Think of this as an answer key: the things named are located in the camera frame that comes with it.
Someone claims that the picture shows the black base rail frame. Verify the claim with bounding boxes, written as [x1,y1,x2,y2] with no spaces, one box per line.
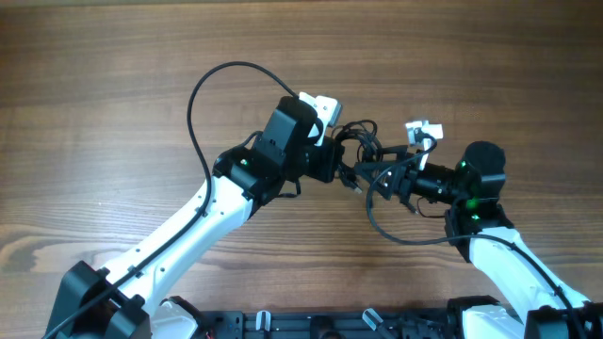
[189,308,464,339]

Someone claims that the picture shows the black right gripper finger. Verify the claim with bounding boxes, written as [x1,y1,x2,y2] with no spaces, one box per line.
[378,145,409,160]
[353,161,400,186]

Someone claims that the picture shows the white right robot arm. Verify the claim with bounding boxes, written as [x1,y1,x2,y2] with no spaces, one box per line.
[353,141,602,338]

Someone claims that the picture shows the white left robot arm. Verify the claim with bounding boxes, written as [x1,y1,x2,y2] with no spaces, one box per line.
[45,92,341,338]

